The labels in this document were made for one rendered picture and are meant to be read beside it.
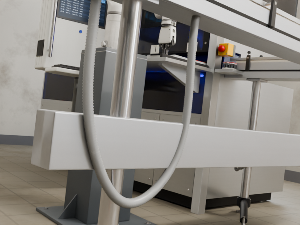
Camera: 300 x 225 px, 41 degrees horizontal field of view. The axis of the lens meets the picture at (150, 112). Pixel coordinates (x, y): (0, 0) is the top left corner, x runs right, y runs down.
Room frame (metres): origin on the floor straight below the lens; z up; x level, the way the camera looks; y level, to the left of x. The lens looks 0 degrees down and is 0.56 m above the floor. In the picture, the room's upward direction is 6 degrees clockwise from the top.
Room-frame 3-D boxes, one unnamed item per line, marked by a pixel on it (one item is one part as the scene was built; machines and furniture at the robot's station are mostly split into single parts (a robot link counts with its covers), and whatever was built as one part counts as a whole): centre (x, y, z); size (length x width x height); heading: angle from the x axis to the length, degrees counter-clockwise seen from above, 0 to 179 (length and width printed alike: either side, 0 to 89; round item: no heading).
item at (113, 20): (2.08, 0.22, 0.95); 0.19 x 0.19 x 0.18
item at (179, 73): (2.39, -0.15, 0.79); 0.34 x 0.03 x 0.13; 133
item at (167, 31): (2.31, -0.05, 1.03); 0.10 x 0.07 x 0.11; 43
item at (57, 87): (3.19, 0.37, 0.73); 1.98 x 0.01 x 0.25; 43
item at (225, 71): (2.42, -0.45, 0.87); 0.14 x 0.13 x 0.02; 133
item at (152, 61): (2.58, 0.01, 0.87); 0.70 x 0.48 x 0.02; 43
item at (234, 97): (3.51, -0.01, 0.44); 2.06 x 1.00 x 0.88; 43
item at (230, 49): (2.40, -0.41, 0.99); 0.08 x 0.07 x 0.07; 133
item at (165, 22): (2.30, -0.05, 1.09); 0.09 x 0.08 x 0.03; 43
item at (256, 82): (2.39, -0.61, 0.46); 0.09 x 0.09 x 0.77; 43
